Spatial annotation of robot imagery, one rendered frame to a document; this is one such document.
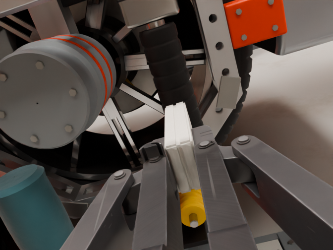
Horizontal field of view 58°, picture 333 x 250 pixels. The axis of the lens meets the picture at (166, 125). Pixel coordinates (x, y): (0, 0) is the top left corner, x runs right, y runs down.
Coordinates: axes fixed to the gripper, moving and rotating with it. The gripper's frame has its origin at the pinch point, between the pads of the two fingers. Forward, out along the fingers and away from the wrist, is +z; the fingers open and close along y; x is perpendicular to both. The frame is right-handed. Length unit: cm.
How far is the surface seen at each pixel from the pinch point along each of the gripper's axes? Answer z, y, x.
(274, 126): 168, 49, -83
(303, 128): 154, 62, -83
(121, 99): 58, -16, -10
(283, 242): 64, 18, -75
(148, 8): 10.5, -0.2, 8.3
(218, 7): 32.6, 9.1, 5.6
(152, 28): 11.2, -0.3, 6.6
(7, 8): 13.6, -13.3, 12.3
